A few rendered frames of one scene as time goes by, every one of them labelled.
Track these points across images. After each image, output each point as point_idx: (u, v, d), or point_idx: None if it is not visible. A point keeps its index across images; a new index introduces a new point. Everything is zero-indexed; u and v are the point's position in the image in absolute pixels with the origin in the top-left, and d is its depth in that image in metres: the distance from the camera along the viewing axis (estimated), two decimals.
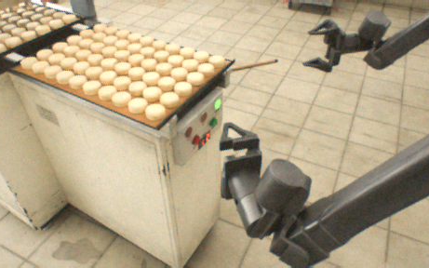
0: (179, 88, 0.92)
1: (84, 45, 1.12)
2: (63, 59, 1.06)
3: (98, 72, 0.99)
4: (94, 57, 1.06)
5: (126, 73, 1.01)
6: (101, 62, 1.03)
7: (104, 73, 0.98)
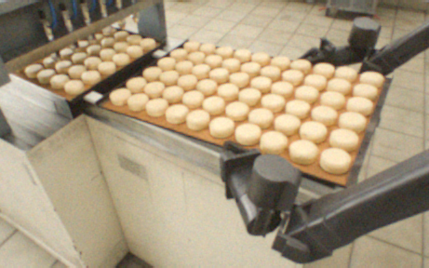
0: (350, 122, 0.64)
1: (183, 68, 0.87)
2: (164, 88, 0.81)
3: (221, 103, 0.73)
4: (205, 83, 0.80)
5: (256, 102, 0.74)
6: (219, 90, 0.77)
7: (231, 106, 0.72)
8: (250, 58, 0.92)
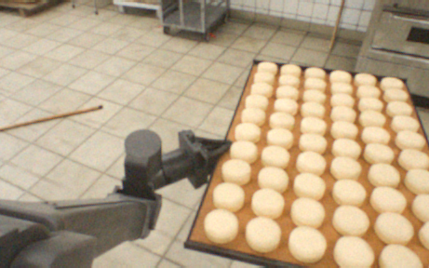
0: (297, 236, 0.46)
1: (334, 87, 0.78)
2: (291, 86, 0.80)
3: (281, 124, 0.67)
4: (314, 106, 0.72)
5: (305, 152, 0.62)
6: (305, 118, 0.69)
7: (279, 131, 0.65)
8: None
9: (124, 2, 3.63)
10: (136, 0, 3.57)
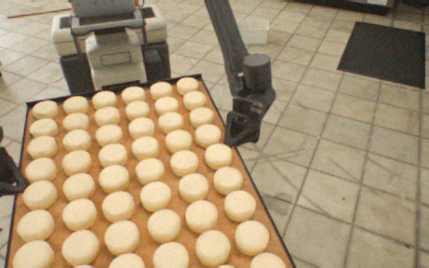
0: (140, 91, 0.73)
1: None
2: None
3: (190, 175, 0.57)
4: (164, 224, 0.50)
5: (154, 162, 0.60)
6: (167, 196, 0.54)
7: (187, 164, 0.58)
8: (34, 244, 0.48)
9: None
10: None
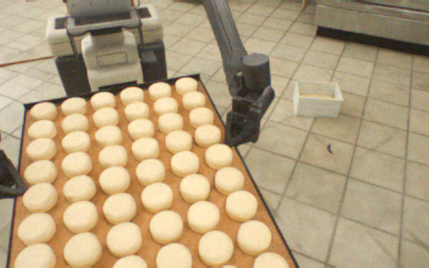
0: (139, 92, 0.73)
1: None
2: None
3: (191, 176, 0.57)
4: (166, 226, 0.50)
5: (154, 163, 0.60)
6: (168, 197, 0.53)
7: (188, 165, 0.58)
8: (35, 247, 0.48)
9: None
10: None
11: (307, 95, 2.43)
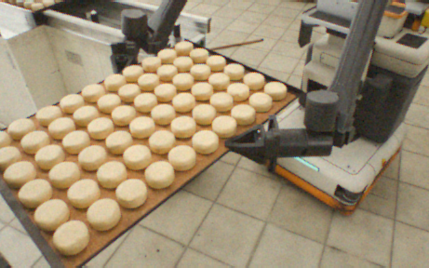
0: (238, 71, 0.81)
1: (59, 154, 0.61)
2: (93, 180, 0.57)
3: (168, 132, 0.65)
4: (115, 140, 0.64)
5: (175, 113, 0.72)
6: (141, 130, 0.66)
7: (179, 127, 0.66)
8: (82, 99, 0.76)
9: None
10: None
11: None
